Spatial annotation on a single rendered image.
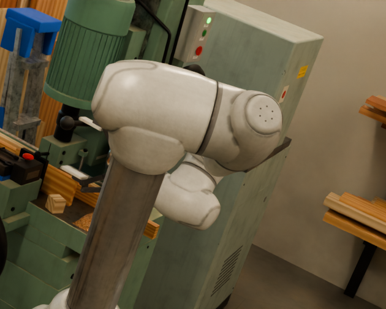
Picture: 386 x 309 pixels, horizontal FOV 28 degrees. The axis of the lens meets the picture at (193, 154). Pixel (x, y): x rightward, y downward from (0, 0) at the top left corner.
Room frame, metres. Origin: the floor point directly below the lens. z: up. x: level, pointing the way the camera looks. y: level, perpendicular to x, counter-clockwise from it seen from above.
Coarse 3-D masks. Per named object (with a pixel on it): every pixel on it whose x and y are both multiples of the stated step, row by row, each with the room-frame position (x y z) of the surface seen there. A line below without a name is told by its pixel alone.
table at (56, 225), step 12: (36, 204) 1.87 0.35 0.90; (72, 204) 1.95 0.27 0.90; (84, 204) 1.97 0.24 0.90; (12, 216) 1.81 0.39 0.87; (24, 216) 1.84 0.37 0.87; (36, 216) 1.85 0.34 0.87; (48, 216) 1.84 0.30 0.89; (60, 216) 1.85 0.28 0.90; (72, 216) 1.87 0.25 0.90; (12, 228) 1.80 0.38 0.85; (36, 228) 1.85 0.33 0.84; (48, 228) 1.84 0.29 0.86; (60, 228) 1.83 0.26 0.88; (72, 228) 1.81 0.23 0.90; (60, 240) 1.82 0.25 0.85; (72, 240) 1.81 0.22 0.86; (84, 240) 1.80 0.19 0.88
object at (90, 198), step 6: (0, 144) 2.10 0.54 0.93; (6, 144) 2.10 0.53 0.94; (12, 150) 2.08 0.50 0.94; (78, 186) 2.00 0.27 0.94; (78, 192) 1.99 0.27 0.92; (78, 198) 1.99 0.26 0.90; (84, 198) 1.99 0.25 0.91; (90, 198) 1.98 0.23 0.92; (96, 198) 1.97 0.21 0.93; (90, 204) 1.98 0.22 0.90; (150, 222) 1.92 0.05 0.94; (150, 228) 1.91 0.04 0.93; (156, 228) 1.91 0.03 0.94; (144, 234) 1.91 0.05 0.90; (150, 234) 1.91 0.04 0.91; (156, 234) 1.92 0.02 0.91
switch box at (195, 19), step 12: (192, 12) 2.24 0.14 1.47; (204, 12) 2.24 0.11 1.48; (192, 24) 2.24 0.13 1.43; (204, 24) 2.27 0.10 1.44; (180, 36) 2.25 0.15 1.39; (192, 36) 2.24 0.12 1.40; (204, 36) 2.29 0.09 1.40; (180, 48) 2.25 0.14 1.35; (192, 48) 2.24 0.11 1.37; (180, 60) 2.24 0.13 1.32; (192, 60) 2.27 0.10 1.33
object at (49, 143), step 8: (48, 136) 2.03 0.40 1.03; (72, 136) 2.10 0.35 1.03; (40, 144) 2.00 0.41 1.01; (48, 144) 2.00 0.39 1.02; (56, 144) 1.99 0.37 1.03; (64, 144) 2.01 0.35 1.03; (72, 144) 2.04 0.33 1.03; (80, 144) 2.07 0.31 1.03; (56, 152) 1.98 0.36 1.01; (64, 152) 2.00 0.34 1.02; (72, 152) 2.05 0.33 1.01; (48, 160) 1.99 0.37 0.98; (56, 160) 1.98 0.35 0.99; (64, 160) 2.02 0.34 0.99; (72, 160) 2.06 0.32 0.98; (80, 160) 2.10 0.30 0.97
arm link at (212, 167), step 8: (184, 160) 1.77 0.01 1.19; (192, 160) 1.75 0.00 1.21; (200, 160) 1.74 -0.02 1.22; (208, 160) 1.38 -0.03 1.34; (208, 168) 1.41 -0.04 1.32; (216, 168) 1.37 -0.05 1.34; (224, 168) 1.33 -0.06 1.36; (216, 176) 1.43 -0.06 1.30; (224, 176) 1.44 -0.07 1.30; (216, 184) 1.76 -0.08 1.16
